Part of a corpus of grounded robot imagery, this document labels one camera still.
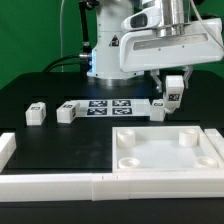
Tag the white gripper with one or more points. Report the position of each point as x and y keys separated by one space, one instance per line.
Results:
x=141 y=49

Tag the white square tabletop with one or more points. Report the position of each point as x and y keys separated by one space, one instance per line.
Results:
x=162 y=148

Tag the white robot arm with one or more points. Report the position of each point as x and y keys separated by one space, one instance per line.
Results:
x=104 y=57

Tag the white marker base plate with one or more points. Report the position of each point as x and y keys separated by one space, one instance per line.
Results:
x=114 y=108

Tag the white U-shaped fence wall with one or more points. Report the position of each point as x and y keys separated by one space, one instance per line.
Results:
x=203 y=182

